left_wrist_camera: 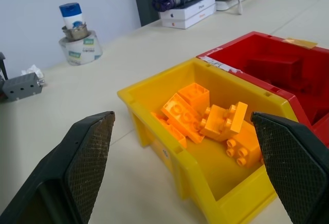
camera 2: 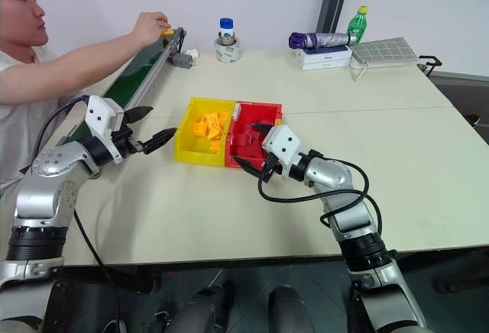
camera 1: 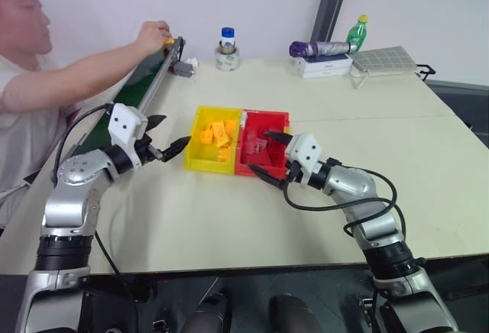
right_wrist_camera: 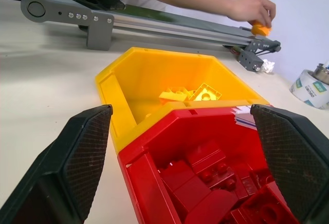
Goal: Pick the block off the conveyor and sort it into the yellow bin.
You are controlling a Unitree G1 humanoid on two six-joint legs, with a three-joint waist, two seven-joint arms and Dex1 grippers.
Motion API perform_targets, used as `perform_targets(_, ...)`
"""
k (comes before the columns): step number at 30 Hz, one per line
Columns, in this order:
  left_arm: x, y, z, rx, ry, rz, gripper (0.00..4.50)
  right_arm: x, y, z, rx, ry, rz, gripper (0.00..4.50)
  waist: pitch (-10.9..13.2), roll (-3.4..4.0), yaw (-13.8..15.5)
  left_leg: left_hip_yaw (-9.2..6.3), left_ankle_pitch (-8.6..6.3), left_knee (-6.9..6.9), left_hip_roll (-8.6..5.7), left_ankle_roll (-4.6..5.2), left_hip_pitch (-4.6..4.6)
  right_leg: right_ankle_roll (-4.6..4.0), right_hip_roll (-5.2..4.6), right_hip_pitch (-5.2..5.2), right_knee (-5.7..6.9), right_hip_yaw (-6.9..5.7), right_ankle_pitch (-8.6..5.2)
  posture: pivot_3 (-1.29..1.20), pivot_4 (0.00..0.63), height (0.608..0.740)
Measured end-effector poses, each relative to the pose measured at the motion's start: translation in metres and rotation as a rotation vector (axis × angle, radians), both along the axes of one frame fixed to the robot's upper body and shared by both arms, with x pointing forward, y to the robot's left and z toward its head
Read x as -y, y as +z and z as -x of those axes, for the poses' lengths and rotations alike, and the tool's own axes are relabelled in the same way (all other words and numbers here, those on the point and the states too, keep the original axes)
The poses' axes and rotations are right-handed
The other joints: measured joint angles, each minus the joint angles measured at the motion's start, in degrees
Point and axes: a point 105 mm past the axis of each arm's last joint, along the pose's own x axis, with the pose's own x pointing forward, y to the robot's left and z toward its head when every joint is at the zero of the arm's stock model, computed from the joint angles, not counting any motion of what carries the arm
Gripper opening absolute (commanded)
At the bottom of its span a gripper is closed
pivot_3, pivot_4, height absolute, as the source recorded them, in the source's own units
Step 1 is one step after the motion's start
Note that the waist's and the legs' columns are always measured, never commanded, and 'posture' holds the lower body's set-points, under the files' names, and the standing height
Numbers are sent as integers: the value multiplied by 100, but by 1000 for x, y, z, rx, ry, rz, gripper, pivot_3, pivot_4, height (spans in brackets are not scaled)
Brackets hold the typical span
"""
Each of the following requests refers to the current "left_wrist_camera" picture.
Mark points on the yellow plastic bin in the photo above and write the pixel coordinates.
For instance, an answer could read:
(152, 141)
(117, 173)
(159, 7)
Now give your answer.
(205, 172)

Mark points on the white iPhone box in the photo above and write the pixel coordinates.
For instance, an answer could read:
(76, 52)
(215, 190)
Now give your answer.
(187, 19)
(189, 7)

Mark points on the red plastic bin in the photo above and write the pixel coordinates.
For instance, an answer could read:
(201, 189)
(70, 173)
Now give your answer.
(282, 64)

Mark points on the grey metal block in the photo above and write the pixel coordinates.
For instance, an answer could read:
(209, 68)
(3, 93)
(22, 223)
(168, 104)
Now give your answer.
(21, 86)

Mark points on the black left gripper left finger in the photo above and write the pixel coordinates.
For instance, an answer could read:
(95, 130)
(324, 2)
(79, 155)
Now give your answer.
(84, 157)

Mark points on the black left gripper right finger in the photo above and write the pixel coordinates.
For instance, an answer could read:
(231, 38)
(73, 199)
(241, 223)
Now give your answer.
(290, 157)

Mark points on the yellow building brick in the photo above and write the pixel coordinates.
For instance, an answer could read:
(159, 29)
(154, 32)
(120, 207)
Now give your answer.
(171, 130)
(196, 93)
(183, 117)
(244, 145)
(223, 122)

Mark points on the black stand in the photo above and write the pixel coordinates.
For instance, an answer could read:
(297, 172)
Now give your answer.
(2, 75)

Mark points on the red building brick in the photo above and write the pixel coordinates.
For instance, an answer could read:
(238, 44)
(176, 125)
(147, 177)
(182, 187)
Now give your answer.
(277, 66)

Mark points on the white tape roll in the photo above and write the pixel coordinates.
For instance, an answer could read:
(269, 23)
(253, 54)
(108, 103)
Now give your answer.
(81, 48)

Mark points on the crumpled white tissue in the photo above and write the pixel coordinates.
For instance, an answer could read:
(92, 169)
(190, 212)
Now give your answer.
(32, 70)

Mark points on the white bottle with blue cap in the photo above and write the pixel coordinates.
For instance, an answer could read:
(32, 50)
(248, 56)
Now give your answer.
(72, 16)

